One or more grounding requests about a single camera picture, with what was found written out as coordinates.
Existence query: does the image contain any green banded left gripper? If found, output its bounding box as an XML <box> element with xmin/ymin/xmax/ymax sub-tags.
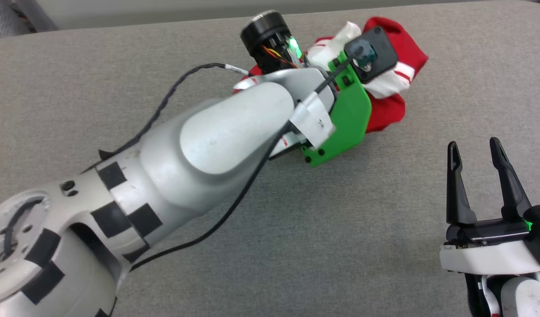
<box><xmin>240</xmin><ymin>11</ymin><xmax>372</xmax><ymax>167</ymax></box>

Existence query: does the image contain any braided black arm cable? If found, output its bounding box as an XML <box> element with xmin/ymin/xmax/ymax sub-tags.
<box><xmin>83</xmin><ymin>63</ymin><xmax>250</xmax><ymax>172</ymax></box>

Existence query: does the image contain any thin black camera cable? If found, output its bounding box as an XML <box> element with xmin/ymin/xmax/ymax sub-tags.
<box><xmin>130</xmin><ymin>55</ymin><xmax>356</xmax><ymax>270</ymax></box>

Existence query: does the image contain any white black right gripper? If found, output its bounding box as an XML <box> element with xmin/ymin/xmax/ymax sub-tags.
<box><xmin>439</xmin><ymin>137</ymin><xmax>540</xmax><ymax>276</ymax></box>

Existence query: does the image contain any red white basketball jersey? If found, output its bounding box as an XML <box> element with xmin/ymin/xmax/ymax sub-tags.
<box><xmin>232</xmin><ymin>17</ymin><xmax>429</xmax><ymax>160</ymax></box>

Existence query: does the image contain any grey ribbed background object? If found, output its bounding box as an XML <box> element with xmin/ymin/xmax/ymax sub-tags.
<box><xmin>0</xmin><ymin>0</ymin><xmax>59</xmax><ymax>40</ymax></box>

